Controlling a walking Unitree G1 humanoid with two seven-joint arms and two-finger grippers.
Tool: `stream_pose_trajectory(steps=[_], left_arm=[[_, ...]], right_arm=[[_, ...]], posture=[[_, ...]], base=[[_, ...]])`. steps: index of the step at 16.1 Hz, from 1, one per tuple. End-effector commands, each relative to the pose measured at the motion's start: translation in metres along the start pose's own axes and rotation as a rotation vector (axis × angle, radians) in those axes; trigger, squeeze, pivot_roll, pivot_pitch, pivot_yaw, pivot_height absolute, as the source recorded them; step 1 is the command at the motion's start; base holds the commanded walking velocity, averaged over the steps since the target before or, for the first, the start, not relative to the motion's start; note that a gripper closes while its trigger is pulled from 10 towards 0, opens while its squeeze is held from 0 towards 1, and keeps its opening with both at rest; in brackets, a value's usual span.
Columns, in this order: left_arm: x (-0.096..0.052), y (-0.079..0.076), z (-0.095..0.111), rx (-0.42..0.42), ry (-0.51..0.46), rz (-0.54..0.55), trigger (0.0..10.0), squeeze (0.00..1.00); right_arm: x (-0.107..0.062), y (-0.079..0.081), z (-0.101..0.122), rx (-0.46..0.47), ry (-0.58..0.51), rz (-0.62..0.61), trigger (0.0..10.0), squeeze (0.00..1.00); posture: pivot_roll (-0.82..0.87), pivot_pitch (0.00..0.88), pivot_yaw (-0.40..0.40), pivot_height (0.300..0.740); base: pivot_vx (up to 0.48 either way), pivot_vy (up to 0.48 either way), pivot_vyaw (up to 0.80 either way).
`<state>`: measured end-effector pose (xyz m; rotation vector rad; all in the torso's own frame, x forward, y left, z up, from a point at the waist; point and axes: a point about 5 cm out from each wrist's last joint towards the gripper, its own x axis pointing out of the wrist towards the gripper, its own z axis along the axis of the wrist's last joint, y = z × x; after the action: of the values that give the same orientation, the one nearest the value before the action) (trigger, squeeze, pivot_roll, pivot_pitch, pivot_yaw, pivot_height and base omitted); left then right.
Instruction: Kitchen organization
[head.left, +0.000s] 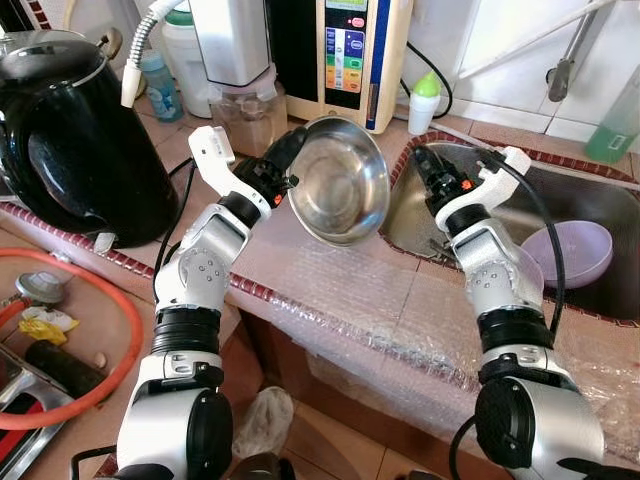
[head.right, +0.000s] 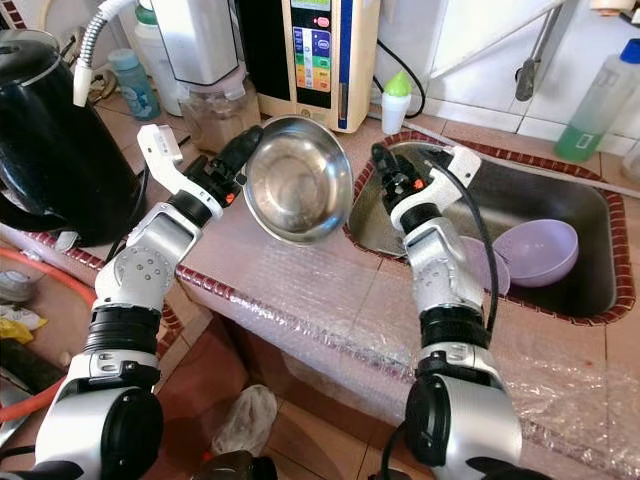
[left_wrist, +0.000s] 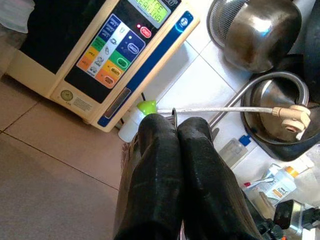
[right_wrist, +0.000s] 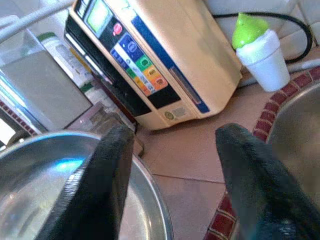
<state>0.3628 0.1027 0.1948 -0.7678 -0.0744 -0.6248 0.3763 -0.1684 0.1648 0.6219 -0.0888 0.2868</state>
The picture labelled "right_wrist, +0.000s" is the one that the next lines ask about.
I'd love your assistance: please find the white bottle with green label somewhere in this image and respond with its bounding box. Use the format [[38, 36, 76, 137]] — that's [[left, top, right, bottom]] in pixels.
[[37, 31, 101, 106]]

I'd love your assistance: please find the cream water ionizer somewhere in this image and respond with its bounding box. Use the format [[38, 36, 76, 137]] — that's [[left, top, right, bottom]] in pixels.
[[63, 0, 244, 131]]

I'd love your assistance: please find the white bottle with green cap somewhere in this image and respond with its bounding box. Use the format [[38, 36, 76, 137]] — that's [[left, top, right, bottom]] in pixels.
[[231, 12, 291, 93]]

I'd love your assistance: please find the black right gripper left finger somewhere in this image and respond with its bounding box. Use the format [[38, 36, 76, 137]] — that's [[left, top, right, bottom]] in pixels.
[[37, 124, 136, 240]]

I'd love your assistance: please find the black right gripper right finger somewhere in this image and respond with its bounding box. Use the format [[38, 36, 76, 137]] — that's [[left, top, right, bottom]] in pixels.
[[214, 122, 320, 240]]

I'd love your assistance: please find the black power cable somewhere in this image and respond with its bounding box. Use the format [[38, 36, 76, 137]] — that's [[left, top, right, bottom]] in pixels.
[[212, 12, 315, 65]]

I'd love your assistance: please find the white flexible hose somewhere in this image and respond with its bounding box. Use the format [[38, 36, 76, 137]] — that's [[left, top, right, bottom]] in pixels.
[[0, 0, 76, 44]]

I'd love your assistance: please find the white grinder with glass jar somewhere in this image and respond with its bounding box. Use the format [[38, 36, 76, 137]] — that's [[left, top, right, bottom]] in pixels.
[[0, 28, 145, 159]]

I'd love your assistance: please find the thin white pipe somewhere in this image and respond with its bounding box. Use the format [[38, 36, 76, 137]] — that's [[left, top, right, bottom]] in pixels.
[[286, 58, 320, 74]]

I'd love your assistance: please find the round metal plate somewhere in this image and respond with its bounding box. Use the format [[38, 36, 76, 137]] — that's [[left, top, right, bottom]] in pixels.
[[0, 131, 175, 240]]

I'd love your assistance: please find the stainless steel sink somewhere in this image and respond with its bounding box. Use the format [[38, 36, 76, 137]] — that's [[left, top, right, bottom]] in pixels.
[[265, 81, 320, 191]]

